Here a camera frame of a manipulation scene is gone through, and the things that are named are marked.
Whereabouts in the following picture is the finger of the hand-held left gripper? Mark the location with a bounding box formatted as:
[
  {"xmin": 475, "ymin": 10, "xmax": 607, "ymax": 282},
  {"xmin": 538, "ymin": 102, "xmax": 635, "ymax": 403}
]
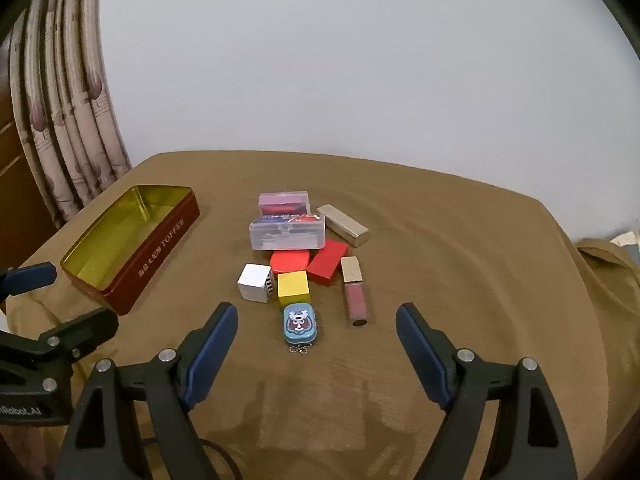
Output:
[
  {"xmin": 30, "ymin": 307, "xmax": 120, "ymax": 357},
  {"xmin": 0, "ymin": 261, "xmax": 58, "ymax": 307}
]

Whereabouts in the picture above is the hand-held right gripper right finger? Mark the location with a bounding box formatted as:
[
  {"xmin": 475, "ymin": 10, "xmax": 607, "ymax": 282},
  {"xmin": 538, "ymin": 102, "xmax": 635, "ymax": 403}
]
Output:
[{"xmin": 395, "ymin": 302, "xmax": 581, "ymax": 480}]

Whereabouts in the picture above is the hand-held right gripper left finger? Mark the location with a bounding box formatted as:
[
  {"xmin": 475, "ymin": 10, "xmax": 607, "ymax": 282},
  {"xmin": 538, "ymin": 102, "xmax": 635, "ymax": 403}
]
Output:
[{"xmin": 52, "ymin": 301, "xmax": 239, "ymax": 480}]

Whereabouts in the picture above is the white cube striped side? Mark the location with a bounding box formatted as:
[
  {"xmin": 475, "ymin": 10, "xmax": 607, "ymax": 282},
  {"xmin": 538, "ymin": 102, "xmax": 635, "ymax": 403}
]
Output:
[{"xmin": 237, "ymin": 263, "xmax": 275, "ymax": 304}]

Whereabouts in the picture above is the small blue cartoon tin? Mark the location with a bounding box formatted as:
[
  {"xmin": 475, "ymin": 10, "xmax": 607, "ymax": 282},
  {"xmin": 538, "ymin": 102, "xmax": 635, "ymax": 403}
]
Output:
[{"xmin": 282, "ymin": 303, "xmax": 318, "ymax": 357}]

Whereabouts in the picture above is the dark red rectangular tin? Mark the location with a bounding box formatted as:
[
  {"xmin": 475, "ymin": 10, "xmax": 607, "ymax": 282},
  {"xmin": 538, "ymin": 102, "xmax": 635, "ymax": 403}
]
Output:
[{"xmin": 60, "ymin": 185, "xmax": 201, "ymax": 316}]

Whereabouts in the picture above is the pink lip gloss gold cap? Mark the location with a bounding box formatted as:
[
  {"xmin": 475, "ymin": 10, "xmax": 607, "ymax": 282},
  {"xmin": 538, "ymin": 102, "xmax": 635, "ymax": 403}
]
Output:
[{"xmin": 340, "ymin": 256, "xmax": 369, "ymax": 329}]

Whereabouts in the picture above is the yellow cube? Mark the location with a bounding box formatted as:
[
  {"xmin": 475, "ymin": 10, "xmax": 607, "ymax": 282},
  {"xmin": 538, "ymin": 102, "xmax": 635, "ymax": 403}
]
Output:
[{"xmin": 277, "ymin": 270, "xmax": 311, "ymax": 308}]

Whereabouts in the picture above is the red rounded tape measure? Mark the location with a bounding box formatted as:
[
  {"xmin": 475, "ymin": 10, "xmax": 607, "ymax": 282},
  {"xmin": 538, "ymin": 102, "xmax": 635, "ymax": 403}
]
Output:
[{"xmin": 270, "ymin": 249, "xmax": 310, "ymax": 277}]

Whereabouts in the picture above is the red rectangular box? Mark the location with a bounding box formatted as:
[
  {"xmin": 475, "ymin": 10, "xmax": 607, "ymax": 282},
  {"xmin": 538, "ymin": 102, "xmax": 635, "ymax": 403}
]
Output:
[{"xmin": 306, "ymin": 240, "xmax": 349, "ymax": 288}]

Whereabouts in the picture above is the clear case blue red label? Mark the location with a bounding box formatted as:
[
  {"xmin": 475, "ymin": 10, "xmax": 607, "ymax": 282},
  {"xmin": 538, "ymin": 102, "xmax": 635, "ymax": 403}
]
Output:
[{"xmin": 248, "ymin": 212, "xmax": 327, "ymax": 252}]

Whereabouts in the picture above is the pink translucent plastic case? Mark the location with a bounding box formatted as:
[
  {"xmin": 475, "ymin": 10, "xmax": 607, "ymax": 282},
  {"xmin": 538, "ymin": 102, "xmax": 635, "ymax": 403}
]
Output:
[{"xmin": 257, "ymin": 190, "xmax": 312, "ymax": 218}]

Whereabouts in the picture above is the brown wooden cabinet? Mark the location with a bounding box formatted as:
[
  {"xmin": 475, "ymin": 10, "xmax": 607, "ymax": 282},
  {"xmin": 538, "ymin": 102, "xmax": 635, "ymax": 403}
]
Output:
[{"xmin": 0, "ymin": 110, "xmax": 57, "ymax": 267}]

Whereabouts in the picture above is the brown tablecloth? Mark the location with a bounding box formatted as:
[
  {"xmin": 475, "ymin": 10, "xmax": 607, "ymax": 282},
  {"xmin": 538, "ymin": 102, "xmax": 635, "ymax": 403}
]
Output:
[{"xmin": 0, "ymin": 149, "xmax": 640, "ymax": 480}]

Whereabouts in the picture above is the beige patterned curtain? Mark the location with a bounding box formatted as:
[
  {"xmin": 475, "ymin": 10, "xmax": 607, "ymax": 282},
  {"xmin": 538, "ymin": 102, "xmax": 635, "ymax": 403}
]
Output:
[{"xmin": 0, "ymin": 0, "xmax": 133, "ymax": 231}]

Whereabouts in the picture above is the black cable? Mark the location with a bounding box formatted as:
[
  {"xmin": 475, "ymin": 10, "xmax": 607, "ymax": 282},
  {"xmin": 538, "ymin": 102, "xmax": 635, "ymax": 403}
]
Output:
[{"xmin": 140, "ymin": 437, "xmax": 237, "ymax": 480}]

